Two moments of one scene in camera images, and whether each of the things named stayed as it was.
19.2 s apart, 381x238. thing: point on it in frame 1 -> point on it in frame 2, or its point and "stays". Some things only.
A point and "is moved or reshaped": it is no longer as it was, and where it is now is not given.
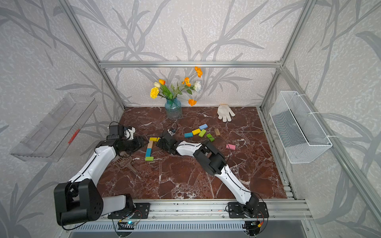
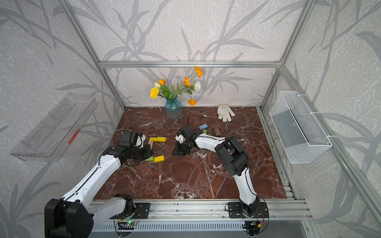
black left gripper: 138,143 -> 147,153
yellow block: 196,132 is moved or reshaped
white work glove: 223,112 stays
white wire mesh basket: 302,136 stays
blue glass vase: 173,109 stays
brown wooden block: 217,132 stays
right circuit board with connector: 253,227 stays
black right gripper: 158,145 -> 176,152
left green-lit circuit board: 128,225 stays
